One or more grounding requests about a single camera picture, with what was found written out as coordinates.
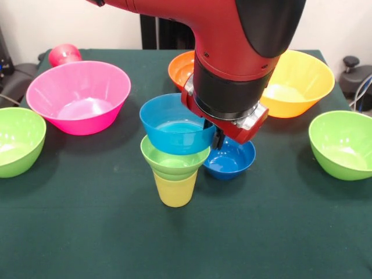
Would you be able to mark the large pink plastic bowl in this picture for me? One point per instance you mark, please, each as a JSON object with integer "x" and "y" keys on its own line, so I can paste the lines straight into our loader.
{"x": 78, "y": 98}

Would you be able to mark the dark green tablecloth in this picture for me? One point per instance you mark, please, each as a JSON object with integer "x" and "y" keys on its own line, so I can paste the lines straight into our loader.
{"x": 116, "y": 232}

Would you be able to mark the red plastic cup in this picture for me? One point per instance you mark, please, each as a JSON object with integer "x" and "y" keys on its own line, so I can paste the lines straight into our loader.
{"x": 64, "y": 55}

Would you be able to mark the large orange plastic bowl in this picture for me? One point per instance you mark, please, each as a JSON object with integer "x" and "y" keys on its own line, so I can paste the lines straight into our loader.
{"x": 305, "y": 87}

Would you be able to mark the dark blue plastic bowl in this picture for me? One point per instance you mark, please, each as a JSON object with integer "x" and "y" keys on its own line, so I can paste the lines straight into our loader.
{"x": 232, "y": 167}

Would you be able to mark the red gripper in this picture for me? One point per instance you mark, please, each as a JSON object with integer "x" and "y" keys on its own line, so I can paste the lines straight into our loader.
{"x": 235, "y": 133}

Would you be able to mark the red-orange plastic bowl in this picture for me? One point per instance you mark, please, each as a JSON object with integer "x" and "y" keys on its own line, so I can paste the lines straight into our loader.
{"x": 180, "y": 69}

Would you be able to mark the light blue plastic bowl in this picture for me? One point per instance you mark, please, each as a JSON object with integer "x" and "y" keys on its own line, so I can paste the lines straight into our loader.
{"x": 174, "y": 139}

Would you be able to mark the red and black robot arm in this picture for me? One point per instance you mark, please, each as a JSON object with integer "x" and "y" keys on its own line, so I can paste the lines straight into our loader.
{"x": 226, "y": 43}

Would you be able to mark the black computer tower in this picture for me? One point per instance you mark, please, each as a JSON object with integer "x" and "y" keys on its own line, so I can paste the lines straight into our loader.
{"x": 4, "y": 58}

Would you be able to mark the large green plastic bowl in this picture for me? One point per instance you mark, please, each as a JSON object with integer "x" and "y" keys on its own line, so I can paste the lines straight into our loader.
{"x": 17, "y": 145}
{"x": 343, "y": 145}

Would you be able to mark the yellow plastic cup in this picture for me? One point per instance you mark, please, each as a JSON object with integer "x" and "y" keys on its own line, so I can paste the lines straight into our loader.
{"x": 175, "y": 194}

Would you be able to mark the small green plastic bowl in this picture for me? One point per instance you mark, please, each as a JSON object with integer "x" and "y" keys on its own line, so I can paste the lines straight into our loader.
{"x": 174, "y": 162}

